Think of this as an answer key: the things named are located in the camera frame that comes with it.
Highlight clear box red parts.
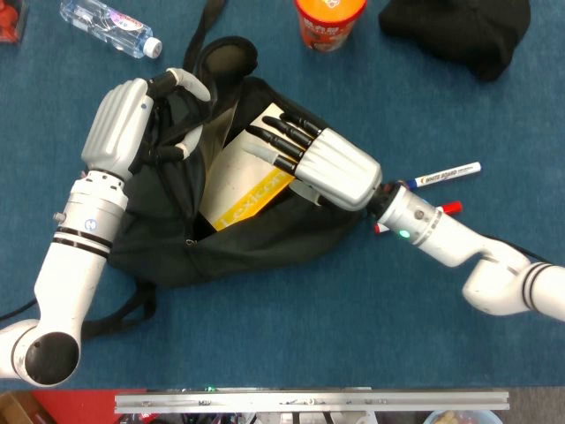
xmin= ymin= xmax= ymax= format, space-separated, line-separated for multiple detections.
xmin=0 ymin=0 xmax=31 ymax=45

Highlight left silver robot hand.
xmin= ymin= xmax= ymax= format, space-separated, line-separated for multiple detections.
xmin=80 ymin=67 xmax=212 ymax=182

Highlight black backpack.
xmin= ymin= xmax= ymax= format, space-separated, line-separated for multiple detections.
xmin=81 ymin=0 xmax=367 ymax=341

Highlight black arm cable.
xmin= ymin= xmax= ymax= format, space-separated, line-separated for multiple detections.
xmin=0 ymin=298 xmax=39 ymax=322
xmin=478 ymin=233 xmax=553 ymax=265

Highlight blue felt table mat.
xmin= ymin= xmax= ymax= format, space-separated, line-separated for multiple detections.
xmin=0 ymin=0 xmax=565 ymax=392

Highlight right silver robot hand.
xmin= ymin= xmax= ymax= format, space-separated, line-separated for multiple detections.
xmin=241 ymin=112 xmax=383 ymax=212

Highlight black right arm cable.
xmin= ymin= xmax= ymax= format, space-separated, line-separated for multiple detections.
xmin=478 ymin=233 xmax=553 ymax=265

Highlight blue capped whiteboard marker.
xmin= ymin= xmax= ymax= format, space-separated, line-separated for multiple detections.
xmin=396 ymin=161 xmax=483 ymax=190

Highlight aluminium profile rail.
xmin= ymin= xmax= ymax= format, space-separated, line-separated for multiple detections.
xmin=114 ymin=390 xmax=511 ymax=415

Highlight white book yellow stripe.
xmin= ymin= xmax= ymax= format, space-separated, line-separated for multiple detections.
xmin=197 ymin=102 xmax=319 ymax=232

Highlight light blue bowl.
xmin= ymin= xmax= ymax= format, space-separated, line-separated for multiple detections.
xmin=421 ymin=409 xmax=504 ymax=424

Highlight black cloth garment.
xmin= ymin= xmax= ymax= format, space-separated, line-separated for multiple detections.
xmin=378 ymin=0 xmax=532 ymax=83

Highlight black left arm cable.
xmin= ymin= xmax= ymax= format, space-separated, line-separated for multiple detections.
xmin=0 ymin=298 xmax=39 ymax=322

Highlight red capped whiteboard marker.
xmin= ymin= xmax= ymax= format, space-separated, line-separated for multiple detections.
xmin=373 ymin=201 xmax=464 ymax=235

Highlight clear plastic water bottle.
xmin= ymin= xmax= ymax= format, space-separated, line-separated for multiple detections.
xmin=59 ymin=0 xmax=163 ymax=60

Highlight orange instant noodle cup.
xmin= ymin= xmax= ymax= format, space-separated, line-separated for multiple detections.
xmin=293 ymin=0 xmax=368 ymax=53

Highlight brown cardboard box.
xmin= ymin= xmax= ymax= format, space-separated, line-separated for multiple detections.
xmin=0 ymin=390 xmax=45 ymax=424

